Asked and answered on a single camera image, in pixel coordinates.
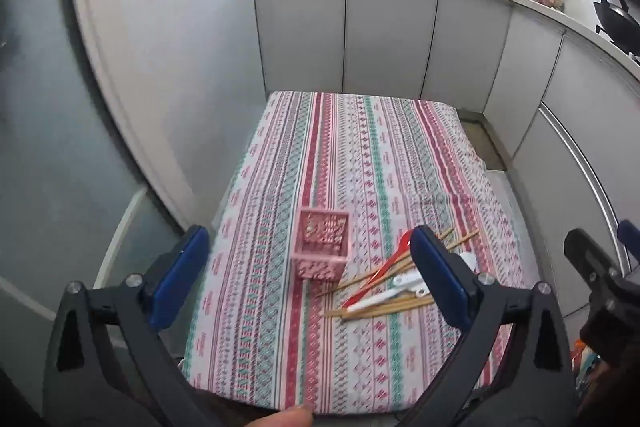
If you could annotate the black wok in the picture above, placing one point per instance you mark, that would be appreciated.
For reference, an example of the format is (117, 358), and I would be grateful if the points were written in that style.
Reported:
(620, 22)

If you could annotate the red plastic spoon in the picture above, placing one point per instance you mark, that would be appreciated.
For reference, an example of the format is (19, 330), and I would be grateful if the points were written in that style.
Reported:
(380, 272)

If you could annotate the striped patterned tablecloth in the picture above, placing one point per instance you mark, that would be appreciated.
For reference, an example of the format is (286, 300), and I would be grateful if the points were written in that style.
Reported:
(280, 207)

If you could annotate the frosted glass sliding door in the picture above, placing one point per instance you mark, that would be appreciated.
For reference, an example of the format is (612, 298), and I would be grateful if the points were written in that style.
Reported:
(40, 132)

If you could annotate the pink perforated utensil basket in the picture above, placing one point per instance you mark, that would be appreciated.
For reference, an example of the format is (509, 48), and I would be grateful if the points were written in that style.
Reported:
(320, 252)

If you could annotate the white door frame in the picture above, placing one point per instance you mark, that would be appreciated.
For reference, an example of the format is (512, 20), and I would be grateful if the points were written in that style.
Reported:
(87, 7)

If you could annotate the person's left hand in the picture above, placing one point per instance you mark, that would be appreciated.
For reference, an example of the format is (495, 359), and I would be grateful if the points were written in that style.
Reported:
(285, 418)

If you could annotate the colourful packets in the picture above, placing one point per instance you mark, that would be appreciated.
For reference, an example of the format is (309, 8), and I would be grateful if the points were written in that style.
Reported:
(585, 359)

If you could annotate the metal trim rail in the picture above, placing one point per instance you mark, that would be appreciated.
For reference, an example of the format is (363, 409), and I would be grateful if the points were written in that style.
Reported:
(585, 167)

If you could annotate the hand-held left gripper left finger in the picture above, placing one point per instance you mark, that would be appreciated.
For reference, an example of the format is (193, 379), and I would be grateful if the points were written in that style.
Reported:
(180, 277)

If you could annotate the pile of wooden chopsticks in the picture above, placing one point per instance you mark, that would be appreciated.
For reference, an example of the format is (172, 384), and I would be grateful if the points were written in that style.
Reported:
(395, 308)

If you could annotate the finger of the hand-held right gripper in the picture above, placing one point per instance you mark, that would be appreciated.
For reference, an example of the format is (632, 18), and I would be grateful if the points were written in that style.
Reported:
(585, 252)
(629, 237)

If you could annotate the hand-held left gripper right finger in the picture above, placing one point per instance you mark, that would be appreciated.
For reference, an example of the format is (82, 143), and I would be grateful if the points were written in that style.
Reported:
(445, 282)

